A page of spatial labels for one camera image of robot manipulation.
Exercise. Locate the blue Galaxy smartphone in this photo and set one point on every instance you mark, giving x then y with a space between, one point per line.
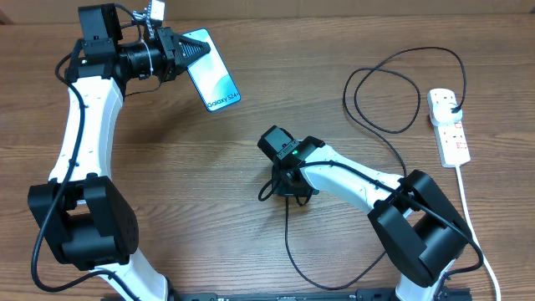
210 75

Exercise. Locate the white charger plug adapter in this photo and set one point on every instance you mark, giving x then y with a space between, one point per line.
442 114

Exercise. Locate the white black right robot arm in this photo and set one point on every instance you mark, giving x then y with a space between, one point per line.
420 230

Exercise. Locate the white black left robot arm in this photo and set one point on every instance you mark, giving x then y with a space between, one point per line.
81 215

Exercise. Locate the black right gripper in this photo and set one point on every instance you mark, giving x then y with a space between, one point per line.
279 190

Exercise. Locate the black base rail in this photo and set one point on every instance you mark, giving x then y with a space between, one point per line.
363 294

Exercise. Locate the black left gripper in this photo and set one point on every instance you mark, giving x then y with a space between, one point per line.
175 63

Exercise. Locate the white power strip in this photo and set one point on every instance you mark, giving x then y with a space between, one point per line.
450 139

